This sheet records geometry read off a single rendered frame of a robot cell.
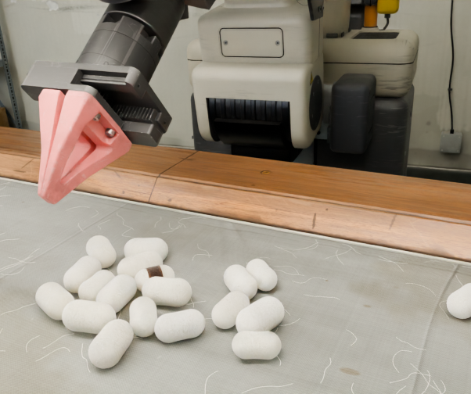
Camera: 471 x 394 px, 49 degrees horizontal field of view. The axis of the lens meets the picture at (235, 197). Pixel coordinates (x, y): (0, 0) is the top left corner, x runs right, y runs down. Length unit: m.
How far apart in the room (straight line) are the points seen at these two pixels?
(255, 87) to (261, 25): 0.11
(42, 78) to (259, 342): 0.25
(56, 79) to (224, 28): 0.62
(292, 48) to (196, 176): 0.46
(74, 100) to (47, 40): 2.69
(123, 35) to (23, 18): 2.74
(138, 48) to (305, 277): 0.22
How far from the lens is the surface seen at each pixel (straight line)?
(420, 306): 0.40
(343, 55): 1.21
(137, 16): 0.44
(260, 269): 0.40
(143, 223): 0.52
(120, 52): 0.42
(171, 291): 0.38
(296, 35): 0.96
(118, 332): 0.35
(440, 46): 2.36
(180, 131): 2.74
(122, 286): 0.39
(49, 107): 0.41
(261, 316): 0.35
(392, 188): 0.53
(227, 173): 0.56
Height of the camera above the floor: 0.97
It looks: 24 degrees down
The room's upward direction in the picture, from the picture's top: 3 degrees counter-clockwise
